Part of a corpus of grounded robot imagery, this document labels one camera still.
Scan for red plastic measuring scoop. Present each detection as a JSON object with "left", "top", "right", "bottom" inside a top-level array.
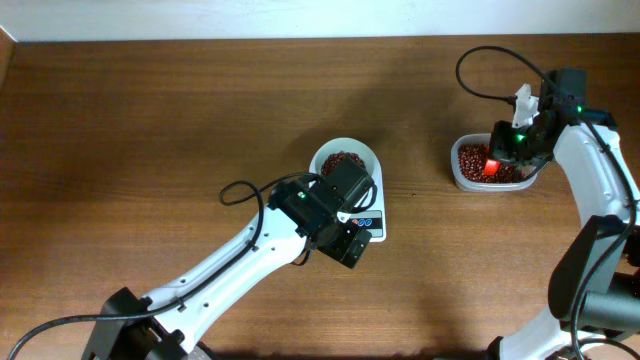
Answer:
[{"left": 483, "top": 159, "right": 500, "bottom": 176}]

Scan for red beans in bowl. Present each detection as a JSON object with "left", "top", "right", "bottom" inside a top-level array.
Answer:
[{"left": 321, "top": 151, "right": 366, "bottom": 177}]

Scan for clear plastic bean container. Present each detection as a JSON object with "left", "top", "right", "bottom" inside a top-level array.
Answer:
[{"left": 451, "top": 133, "right": 536, "bottom": 192}]

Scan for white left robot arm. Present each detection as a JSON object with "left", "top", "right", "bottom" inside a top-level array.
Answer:
[{"left": 146, "top": 159, "right": 377, "bottom": 353}]

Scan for white bowl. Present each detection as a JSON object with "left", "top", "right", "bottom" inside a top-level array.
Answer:
[{"left": 309, "top": 137, "right": 378, "bottom": 177}]

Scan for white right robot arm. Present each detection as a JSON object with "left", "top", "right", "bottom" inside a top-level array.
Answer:
[{"left": 487, "top": 69, "right": 639, "bottom": 359}]

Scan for white kitchen scale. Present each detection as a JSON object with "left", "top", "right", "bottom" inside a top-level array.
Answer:
[{"left": 339, "top": 157, "right": 387, "bottom": 242}]

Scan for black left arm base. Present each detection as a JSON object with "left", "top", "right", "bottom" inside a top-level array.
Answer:
[{"left": 81, "top": 317, "right": 188, "bottom": 360}]

